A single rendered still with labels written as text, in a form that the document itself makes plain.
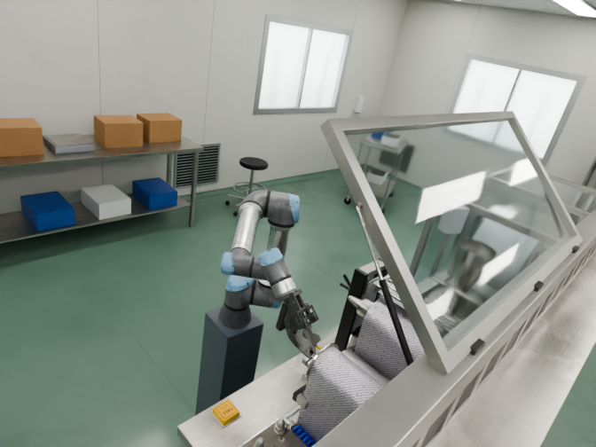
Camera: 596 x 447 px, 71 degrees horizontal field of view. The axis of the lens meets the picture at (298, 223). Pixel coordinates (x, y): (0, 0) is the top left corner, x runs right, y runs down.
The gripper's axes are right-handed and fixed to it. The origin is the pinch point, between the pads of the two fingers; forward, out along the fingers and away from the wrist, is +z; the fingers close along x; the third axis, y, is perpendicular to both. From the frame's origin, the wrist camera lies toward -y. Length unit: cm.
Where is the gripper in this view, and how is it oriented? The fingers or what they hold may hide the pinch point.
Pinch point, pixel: (309, 354)
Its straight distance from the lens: 140.4
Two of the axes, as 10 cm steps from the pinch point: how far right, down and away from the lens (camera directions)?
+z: 4.2, 8.9, -1.7
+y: 5.8, -4.1, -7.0
